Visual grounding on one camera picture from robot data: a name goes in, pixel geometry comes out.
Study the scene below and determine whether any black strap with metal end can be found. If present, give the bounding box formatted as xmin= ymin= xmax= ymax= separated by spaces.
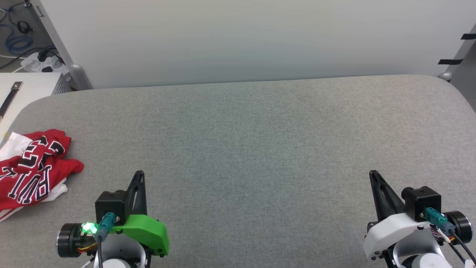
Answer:
xmin=0 ymin=82 xmax=23 ymax=123

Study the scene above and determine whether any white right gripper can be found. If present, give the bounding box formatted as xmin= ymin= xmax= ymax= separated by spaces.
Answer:
xmin=363 ymin=170 xmax=435 ymax=260

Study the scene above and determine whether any grey metal frame post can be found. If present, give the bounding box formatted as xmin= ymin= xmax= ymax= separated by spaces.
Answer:
xmin=438 ymin=22 xmax=476 ymax=82
xmin=24 ymin=0 xmax=93 ymax=90

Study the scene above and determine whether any blue coiled cable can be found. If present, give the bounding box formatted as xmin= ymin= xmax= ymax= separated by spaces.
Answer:
xmin=0 ymin=24 xmax=35 ymax=55

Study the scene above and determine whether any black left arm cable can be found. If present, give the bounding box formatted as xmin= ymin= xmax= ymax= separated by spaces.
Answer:
xmin=94 ymin=212 xmax=116 ymax=268

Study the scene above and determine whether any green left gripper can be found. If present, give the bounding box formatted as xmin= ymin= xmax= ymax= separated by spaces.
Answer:
xmin=110 ymin=170 xmax=170 ymax=258

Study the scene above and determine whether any red Bulls basketball jersey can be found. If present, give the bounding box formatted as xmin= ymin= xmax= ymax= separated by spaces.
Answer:
xmin=0 ymin=129 xmax=84 ymax=222

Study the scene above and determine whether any white cabinet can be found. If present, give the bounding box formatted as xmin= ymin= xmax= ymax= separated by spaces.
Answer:
xmin=0 ymin=73 xmax=73 ymax=144

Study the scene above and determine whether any white power strip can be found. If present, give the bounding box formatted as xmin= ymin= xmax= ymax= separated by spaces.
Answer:
xmin=20 ymin=52 xmax=70 ymax=74

